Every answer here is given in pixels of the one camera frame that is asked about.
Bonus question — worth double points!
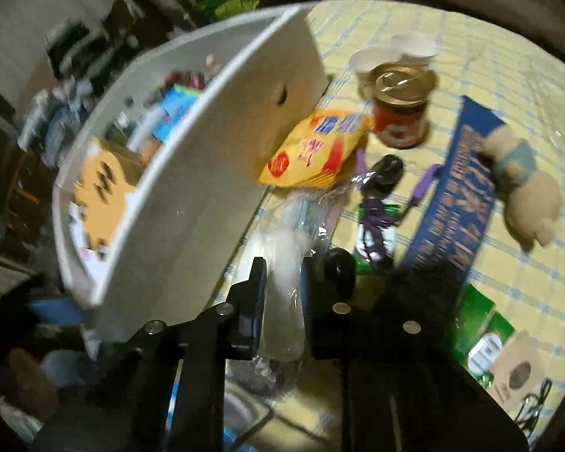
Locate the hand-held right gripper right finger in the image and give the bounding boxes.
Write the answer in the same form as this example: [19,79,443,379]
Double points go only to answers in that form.
[300,256,530,452]

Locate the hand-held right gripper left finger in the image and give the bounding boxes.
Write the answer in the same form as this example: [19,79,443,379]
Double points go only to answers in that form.
[35,257,268,452]

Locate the green sachet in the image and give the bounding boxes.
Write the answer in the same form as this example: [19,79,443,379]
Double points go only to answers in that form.
[352,204,402,275]
[451,284,518,380]

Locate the yellow checked cloth desktop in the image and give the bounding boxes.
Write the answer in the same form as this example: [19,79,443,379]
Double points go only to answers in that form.
[207,0,565,438]

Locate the black eyeglasses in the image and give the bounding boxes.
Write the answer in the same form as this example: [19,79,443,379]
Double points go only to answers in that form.
[512,378,555,435]

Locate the clear bag of white items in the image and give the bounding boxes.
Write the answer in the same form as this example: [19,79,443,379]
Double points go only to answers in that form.
[225,192,342,399]

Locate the yellow snack packet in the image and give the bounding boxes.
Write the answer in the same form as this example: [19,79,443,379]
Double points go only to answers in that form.
[258,108,374,190]

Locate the blue wipes packet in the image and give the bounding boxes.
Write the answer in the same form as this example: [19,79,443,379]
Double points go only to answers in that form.
[153,84,204,143]

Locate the brown card tag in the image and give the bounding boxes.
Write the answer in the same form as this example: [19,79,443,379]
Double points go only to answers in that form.
[486,333,546,405]

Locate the red can with gold lid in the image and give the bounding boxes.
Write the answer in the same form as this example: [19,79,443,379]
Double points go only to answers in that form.
[368,63,440,150]

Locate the black car key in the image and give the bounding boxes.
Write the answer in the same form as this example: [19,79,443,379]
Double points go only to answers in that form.
[362,154,406,199]

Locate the white storage box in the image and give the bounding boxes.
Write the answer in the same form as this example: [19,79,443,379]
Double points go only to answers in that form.
[51,4,331,340]

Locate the white paper cup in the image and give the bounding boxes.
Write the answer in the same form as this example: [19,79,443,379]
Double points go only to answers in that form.
[390,33,440,72]
[348,47,392,86]

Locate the orange tiger print box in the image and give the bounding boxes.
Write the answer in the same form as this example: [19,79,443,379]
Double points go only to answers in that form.
[70,137,144,257]

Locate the beige plush bear toy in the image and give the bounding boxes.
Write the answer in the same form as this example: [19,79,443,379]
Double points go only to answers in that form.
[479,124,562,251]

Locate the dark blue flat packet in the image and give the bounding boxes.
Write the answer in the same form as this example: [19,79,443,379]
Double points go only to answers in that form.
[399,95,508,286]

